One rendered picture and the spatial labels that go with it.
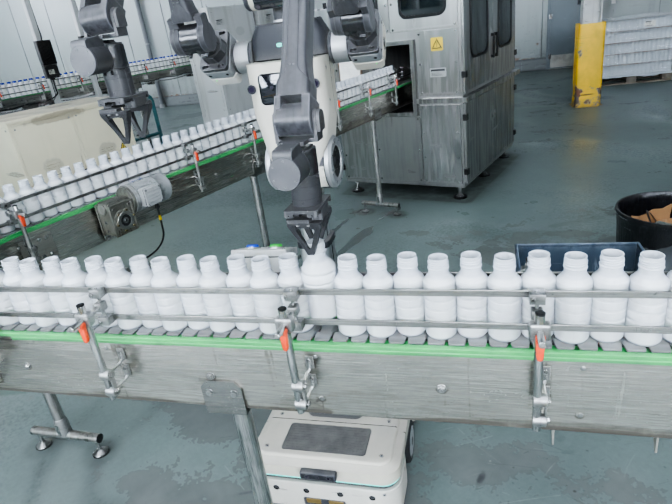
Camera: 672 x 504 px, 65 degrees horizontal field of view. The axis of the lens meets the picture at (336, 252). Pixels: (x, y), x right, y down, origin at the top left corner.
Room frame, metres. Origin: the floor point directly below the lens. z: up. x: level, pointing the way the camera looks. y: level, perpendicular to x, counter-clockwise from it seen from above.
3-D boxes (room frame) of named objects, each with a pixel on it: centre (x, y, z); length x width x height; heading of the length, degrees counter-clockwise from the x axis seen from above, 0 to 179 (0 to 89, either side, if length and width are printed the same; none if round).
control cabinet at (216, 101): (7.27, 1.06, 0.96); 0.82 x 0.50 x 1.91; 145
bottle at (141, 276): (1.08, 0.43, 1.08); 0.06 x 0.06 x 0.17
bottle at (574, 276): (0.81, -0.41, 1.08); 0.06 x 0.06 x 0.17
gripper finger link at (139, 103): (1.24, 0.41, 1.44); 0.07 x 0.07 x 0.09; 73
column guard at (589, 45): (7.71, -3.87, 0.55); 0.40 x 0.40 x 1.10; 73
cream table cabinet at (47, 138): (4.83, 2.29, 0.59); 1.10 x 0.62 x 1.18; 145
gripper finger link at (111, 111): (1.21, 0.42, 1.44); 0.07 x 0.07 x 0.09; 73
